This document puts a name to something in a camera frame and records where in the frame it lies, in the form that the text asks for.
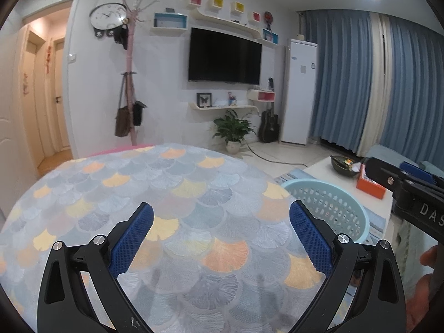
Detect pink coat rack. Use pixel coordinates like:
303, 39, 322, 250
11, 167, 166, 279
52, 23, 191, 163
119, 0, 153, 147

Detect potted green plant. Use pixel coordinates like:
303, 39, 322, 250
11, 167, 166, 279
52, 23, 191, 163
213, 109, 254, 153

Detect curved white wall shelf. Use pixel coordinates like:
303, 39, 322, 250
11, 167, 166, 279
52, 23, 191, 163
190, 8, 279, 46

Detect blue-lined box shelf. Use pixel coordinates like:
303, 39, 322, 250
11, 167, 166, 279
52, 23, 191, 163
151, 12, 190, 31

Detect red and white box shelf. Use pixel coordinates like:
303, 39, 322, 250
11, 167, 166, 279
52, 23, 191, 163
246, 89, 277, 104

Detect light blue plastic basket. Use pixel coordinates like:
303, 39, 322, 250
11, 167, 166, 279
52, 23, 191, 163
282, 179, 370, 244

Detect scale-patterned tablecloth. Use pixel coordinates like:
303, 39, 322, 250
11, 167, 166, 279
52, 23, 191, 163
0, 144, 352, 333

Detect metal bowl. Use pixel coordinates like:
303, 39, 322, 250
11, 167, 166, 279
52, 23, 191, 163
329, 155, 362, 174

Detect black hanging hat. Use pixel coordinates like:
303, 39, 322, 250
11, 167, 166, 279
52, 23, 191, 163
112, 24, 130, 50

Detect low white wall shelf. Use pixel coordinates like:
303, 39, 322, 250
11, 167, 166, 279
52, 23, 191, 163
189, 104, 259, 112

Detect white door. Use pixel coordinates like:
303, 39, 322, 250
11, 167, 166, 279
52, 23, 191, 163
0, 24, 37, 218

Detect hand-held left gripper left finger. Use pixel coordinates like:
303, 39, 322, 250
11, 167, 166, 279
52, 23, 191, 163
36, 202, 155, 333

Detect panda wall clock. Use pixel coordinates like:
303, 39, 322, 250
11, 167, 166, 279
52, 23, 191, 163
89, 0, 127, 39

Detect person's right hand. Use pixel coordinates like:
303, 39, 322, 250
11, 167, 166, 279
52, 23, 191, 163
405, 245, 442, 333

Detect white refrigerator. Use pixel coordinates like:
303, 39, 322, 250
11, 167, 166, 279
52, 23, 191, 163
280, 38, 318, 146

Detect blue curtain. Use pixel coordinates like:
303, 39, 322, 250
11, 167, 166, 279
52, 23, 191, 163
296, 8, 444, 161

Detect wall-mounted television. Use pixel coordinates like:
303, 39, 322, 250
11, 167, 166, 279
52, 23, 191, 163
188, 27, 263, 86

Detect brown hanging bag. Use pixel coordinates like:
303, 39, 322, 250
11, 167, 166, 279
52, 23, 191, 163
115, 105, 132, 138

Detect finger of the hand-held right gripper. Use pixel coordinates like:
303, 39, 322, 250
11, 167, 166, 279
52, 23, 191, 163
399, 161, 444, 195
362, 157, 405, 199

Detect black acoustic guitar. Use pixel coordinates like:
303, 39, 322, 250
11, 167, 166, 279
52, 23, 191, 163
258, 78, 281, 143

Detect red wall hanging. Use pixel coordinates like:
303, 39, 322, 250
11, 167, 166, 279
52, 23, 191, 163
45, 39, 55, 74

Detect black floor cable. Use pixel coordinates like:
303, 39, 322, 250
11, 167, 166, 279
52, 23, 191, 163
243, 138, 310, 166

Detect black hanging bag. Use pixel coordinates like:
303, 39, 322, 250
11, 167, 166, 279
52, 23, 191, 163
132, 100, 147, 127

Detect orange box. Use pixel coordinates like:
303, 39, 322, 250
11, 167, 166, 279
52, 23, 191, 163
356, 163, 387, 200

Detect white coffee table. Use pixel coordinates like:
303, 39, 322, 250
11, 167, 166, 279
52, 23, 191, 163
305, 155, 397, 223

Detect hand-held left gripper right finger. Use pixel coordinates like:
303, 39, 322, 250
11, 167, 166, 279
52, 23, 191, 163
289, 199, 407, 333

